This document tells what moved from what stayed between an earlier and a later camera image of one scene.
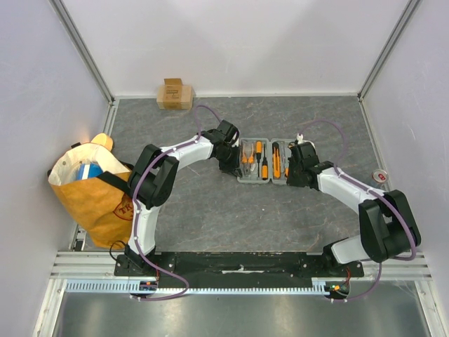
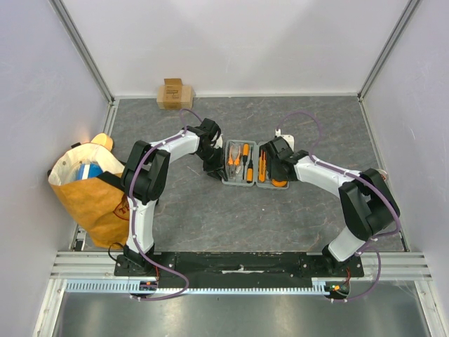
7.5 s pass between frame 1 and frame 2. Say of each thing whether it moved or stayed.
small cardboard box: stayed
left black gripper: moved
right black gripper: moved
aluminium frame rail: stayed
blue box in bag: stayed
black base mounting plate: stayed
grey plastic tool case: moved
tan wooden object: stayed
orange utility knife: moved
